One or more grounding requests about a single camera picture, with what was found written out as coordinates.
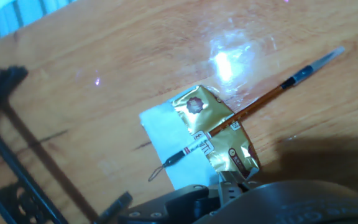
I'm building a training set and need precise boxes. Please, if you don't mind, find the brown calligraphy brush clear cap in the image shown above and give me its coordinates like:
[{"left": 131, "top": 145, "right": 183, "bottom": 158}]
[{"left": 147, "top": 46, "right": 346, "bottom": 183}]

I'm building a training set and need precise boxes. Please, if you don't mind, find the gold white paper box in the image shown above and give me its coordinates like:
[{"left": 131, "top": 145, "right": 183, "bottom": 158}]
[{"left": 139, "top": 84, "right": 260, "bottom": 190}]

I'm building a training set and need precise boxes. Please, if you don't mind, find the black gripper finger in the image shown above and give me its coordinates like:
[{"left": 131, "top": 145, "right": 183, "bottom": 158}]
[{"left": 93, "top": 191, "right": 134, "bottom": 224}]

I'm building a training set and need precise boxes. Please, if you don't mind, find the brown wooden board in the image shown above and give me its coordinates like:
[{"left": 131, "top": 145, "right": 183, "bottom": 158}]
[{"left": 0, "top": 0, "right": 358, "bottom": 224}]

